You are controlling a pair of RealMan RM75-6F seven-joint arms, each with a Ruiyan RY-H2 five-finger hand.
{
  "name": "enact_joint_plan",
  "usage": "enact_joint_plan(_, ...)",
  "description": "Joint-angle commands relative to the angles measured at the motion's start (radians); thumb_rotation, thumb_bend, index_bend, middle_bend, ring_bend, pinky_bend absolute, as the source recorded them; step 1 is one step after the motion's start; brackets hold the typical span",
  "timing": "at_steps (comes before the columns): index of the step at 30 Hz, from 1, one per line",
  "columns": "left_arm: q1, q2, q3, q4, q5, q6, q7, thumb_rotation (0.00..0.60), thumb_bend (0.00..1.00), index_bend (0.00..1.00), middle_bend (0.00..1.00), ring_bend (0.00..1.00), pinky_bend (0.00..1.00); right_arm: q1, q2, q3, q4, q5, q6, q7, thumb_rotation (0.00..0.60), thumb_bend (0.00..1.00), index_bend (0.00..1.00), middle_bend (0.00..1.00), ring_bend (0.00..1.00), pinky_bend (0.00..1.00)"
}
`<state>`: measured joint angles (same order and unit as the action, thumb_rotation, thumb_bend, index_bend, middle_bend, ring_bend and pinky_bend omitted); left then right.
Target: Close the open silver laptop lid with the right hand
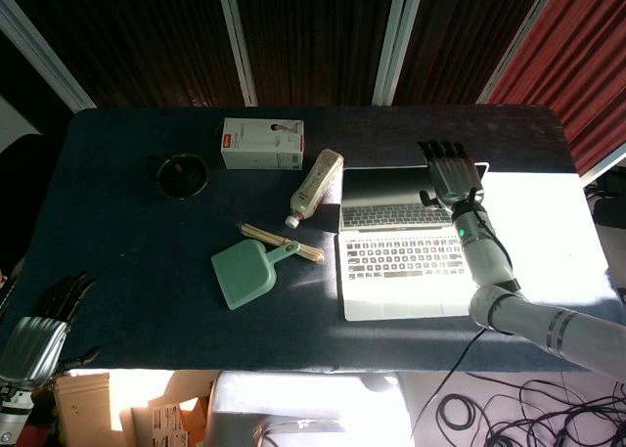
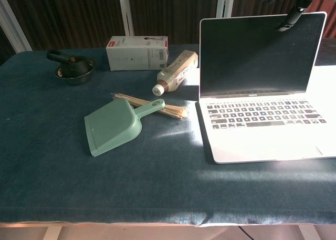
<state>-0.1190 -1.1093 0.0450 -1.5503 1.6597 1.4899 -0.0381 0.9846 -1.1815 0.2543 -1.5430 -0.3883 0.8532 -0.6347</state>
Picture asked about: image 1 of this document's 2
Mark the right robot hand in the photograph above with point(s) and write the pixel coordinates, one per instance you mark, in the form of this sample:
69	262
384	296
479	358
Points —
452	173

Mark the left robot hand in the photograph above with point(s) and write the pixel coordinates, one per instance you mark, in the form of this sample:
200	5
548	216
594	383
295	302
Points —
39	334

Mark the silver laptop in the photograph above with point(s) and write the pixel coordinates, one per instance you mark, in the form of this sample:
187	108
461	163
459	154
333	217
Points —
401	241

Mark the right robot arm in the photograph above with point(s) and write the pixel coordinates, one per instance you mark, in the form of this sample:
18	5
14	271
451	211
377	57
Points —
508	295

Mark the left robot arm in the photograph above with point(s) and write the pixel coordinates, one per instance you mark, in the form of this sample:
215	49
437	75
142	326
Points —
12	413

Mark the cardboard box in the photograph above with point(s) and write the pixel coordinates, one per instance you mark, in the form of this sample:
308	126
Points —
98	408

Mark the beige plastic drink bottle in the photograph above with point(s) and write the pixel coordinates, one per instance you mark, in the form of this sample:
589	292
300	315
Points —
315	185

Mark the red curtain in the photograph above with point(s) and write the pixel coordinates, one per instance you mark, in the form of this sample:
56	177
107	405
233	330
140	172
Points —
567	60

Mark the dark blue table cloth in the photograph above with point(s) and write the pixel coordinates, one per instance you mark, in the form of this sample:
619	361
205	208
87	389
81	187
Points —
195	251

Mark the bundle of wooden sticks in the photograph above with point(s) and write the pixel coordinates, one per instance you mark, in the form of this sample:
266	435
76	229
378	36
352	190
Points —
283	244

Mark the white product box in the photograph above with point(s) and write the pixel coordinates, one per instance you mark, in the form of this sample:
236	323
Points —
261	144

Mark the black round bowl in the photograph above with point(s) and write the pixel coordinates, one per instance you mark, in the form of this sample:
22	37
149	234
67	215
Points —
180	175

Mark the green dustpan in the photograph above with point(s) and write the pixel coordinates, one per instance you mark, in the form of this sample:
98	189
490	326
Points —
249	271

